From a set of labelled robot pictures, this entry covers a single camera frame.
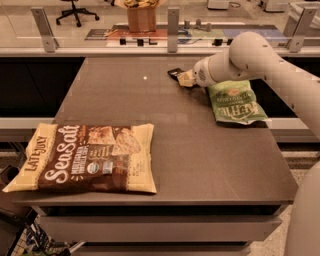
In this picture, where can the green kettle chip bag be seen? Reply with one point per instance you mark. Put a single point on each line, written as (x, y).
(235, 102)

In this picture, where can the grey table drawer base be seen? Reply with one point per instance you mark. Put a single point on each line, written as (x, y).
(197, 235)

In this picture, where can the metal glass post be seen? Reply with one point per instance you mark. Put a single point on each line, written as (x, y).
(50, 44)
(172, 29)
(298, 29)

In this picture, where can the brown cardboard box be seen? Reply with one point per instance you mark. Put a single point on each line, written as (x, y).
(141, 19)

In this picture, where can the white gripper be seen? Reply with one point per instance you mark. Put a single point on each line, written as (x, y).
(200, 76)

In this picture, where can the black rxbar chocolate bar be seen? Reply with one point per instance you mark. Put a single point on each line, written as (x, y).
(174, 73)

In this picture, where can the black office chair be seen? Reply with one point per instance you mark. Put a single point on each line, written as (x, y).
(75, 11)

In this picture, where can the brown sea salt chip bag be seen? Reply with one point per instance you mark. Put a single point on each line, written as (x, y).
(82, 158)

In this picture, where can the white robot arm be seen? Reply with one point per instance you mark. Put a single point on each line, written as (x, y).
(251, 56)

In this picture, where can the right metal glass post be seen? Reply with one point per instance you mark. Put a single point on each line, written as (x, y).
(298, 29)

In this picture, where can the left metal glass post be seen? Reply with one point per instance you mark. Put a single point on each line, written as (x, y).
(50, 44)

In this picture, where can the middle metal glass post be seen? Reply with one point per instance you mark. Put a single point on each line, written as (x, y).
(172, 29)

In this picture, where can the colourful floor mat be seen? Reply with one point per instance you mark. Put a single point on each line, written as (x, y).
(217, 31)

